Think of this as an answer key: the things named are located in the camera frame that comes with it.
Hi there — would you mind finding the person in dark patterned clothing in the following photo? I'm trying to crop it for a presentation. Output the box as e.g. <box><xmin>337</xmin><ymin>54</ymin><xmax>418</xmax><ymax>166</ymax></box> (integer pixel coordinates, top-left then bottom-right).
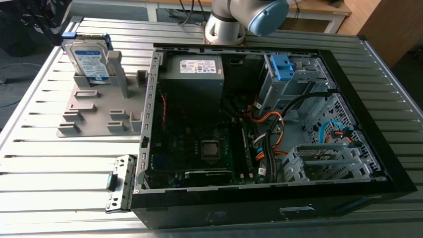
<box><xmin>15</xmin><ymin>0</ymin><xmax>73</xmax><ymax>47</ymax></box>

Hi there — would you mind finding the black RAM slot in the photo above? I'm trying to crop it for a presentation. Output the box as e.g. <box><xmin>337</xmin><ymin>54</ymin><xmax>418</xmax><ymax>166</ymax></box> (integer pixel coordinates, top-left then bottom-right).
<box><xmin>231</xmin><ymin>118</ymin><xmax>247</xmax><ymax>178</ymax></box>

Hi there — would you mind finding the grey metal disk bay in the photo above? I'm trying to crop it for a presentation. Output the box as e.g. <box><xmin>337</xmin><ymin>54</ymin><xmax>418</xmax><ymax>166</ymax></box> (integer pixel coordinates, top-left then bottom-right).
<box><xmin>279</xmin><ymin>143</ymin><xmax>381</xmax><ymax>183</ymax></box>

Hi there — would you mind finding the grey power supply unit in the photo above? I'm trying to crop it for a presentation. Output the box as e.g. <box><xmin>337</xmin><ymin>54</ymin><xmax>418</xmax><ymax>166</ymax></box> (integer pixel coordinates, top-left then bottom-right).
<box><xmin>158</xmin><ymin>54</ymin><xmax>226</xmax><ymax>112</ymax></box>

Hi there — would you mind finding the black hanging cable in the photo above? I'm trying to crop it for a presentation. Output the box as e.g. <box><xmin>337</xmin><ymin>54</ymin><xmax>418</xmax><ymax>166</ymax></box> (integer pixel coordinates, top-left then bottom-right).
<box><xmin>178</xmin><ymin>0</ymin><xmax>205</xmax><ymax>27</ymax></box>

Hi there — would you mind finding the blue floor cable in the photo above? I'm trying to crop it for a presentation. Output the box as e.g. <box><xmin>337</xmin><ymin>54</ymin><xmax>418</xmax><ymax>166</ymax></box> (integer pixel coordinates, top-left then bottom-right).
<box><xmin>0</xmin><ymin>98</ymin><xmax>19</xmax><ymax>109</ymax></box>

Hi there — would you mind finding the black graphics card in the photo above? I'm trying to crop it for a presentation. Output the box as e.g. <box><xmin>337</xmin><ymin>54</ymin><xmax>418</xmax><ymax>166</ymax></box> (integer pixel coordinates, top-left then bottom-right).
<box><xmin>183</xmin><ymin>170</ymin><xmax>234</xmax><ymax>185</ymax></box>

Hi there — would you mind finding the wooden desk white frame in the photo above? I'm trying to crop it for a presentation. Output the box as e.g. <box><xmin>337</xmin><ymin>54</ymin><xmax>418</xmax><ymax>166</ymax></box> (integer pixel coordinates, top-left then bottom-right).
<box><xmin>145</xmin><ymin>0</ymin><xmax>353</xmax><ymax>34</ymax></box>

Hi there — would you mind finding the pale floor cable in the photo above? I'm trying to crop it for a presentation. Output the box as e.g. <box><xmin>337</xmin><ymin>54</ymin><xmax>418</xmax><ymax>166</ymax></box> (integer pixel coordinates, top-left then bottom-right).
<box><xmin>0</xmin><ymin>63</ymin><xmax>43</xmax><ymax>86</ymax></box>

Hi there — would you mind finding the brown wooden cabinet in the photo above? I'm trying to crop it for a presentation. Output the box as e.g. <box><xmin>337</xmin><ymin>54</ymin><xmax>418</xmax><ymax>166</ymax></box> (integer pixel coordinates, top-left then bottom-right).
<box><xmin>337</xmin><ymin>0</ymin><xmax>423</xmax><ymax>69</ymax></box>

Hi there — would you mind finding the black open PC case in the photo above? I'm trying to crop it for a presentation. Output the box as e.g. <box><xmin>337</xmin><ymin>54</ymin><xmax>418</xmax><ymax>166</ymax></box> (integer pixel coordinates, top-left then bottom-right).
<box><xmin>131</xmin><ymin>42</ymin><xmax>418</xmax><ymax>230</ymax></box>

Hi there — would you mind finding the orange yellow wire bundle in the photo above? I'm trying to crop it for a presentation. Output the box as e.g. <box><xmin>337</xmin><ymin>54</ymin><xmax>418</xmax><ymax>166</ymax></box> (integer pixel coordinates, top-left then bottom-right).
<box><xmin>250</xmin><ymin>111</ymin><xmax>289</xmax><ymax>162</ymax></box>

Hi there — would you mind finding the hard disk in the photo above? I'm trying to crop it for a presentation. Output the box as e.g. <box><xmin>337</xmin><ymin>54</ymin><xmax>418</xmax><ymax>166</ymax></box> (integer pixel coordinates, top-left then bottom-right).
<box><xmin>62</xmin><ymin>31</ymin><xmax>113</xmax><ymax>86</ymax></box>

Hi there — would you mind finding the grey parts rack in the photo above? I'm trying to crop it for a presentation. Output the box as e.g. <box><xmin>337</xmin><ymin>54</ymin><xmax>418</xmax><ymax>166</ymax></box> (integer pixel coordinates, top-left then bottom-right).
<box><xmin>57</xmin><ymin>51</ymin><xmax>150</xmax><ymax>137</ymax></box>

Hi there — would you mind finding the dark green motherboard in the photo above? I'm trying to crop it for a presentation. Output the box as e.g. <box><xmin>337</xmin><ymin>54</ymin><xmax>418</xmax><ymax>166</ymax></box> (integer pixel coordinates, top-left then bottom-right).
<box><xmin>145</xmin><ymin>116</ymin><xmax>266</xmax><ymax>186</ymax></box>

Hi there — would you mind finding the blue data wire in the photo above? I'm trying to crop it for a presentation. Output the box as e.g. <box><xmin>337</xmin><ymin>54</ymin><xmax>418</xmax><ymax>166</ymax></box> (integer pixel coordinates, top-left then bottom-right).
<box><xmin>319</xmin><ymin>119</ymin><xmax>357</xmax><ymax>144</ymax></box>

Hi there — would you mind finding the CPU socket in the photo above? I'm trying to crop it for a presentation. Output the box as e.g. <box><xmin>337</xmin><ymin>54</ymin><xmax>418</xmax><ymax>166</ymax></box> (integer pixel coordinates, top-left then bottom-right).
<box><xmin>198</xmin><ymin>140</ymin><xmax>222</xmax><ymax>162</ymax></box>

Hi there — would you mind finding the thin red wire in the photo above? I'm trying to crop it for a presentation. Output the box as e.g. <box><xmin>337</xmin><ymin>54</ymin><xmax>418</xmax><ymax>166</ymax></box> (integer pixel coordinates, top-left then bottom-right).
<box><xmin>159</xmin><ymin>93</ymin><xmax>169</xmax><ymax>131</ymax></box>

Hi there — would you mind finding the white flat wire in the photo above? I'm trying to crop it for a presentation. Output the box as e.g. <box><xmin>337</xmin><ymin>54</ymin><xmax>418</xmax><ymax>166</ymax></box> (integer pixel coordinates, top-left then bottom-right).
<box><xmin>253</xmin><ymin>132</ymin><xmax>269</xmax><ymax>149</ymax></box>

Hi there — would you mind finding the grey metal drive cage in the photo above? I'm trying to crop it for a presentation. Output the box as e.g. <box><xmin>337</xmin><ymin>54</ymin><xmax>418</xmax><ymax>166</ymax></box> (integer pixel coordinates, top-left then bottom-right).
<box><xmin>258</xmin><ymin>54</ymin><xmax>338</xmax><ymax>117</ymax></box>

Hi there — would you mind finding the orange disk power wire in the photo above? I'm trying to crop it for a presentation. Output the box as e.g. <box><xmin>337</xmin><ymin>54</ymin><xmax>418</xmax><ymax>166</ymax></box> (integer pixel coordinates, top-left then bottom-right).
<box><xmin>326</xmin><ymin>131</ymin><xmax>361</xmax><ymax>149</ymax></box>

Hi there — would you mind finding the black office chair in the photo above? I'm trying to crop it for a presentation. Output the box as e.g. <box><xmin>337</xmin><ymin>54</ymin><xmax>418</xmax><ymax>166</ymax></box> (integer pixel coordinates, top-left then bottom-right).
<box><xmin>0</xmin><ymin>9</ymin><xmax>38</xmax><ymax>58</ymax></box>

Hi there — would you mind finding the grey metal side bracket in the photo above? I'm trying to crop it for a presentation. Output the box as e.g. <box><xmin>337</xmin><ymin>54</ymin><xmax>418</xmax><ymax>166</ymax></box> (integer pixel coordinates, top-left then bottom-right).
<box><xmin>105</xmin><ymin>154</ymin><xmax>139</xmax><ymax>213</ymax></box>

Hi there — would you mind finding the thick black cable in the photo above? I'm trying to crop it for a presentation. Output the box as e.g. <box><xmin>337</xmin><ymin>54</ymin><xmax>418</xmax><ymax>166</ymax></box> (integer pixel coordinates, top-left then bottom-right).
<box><xmin>265</xmin><ymin>91</ymin><xmax>335</xmax><ymax>183</ymax></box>

